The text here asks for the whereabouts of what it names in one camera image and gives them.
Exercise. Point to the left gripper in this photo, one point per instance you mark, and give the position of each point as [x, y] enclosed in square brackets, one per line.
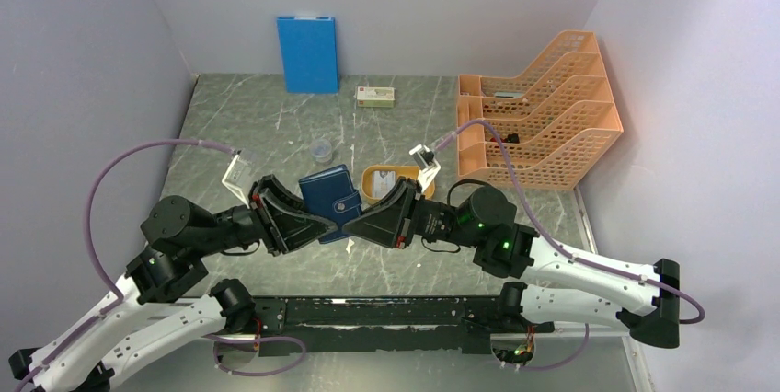
[284, 222]

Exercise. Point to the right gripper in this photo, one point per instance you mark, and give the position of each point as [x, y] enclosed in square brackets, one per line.
[392, 222]

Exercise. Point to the white VIP credit card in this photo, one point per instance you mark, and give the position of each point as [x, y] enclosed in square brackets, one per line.
[383, 180]

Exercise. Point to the blue card holder wallet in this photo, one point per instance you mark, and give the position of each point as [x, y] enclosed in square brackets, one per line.
[330, 194]

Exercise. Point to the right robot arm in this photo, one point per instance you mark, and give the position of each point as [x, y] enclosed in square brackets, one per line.
[545, 283]

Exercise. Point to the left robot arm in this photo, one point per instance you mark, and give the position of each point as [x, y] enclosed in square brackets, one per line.
[120, 334]

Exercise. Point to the orange oval tray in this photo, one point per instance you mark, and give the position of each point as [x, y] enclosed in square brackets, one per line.
[366, 178]

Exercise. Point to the small clear plastic cup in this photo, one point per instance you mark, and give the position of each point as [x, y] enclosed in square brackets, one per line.
[321, 150]

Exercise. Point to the small red white box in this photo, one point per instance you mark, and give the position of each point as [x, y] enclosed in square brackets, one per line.
[375, 97]

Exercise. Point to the red black item in rack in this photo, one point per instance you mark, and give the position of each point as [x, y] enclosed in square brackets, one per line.
[512, 138]

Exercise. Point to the blue folder box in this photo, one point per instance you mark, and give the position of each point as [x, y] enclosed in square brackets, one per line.
[309, 54]

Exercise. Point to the orange mesh file rack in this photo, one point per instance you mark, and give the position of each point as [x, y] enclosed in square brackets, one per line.
[562, 106]

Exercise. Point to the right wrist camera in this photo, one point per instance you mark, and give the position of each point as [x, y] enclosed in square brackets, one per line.
[429, 166]

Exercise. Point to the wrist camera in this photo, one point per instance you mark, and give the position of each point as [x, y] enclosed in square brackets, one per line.
[429, 166]
[238, 177]

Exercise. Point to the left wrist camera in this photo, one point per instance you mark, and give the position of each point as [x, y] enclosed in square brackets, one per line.
[238, 177]

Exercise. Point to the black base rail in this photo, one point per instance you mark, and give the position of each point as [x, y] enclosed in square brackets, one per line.
[392, 324]

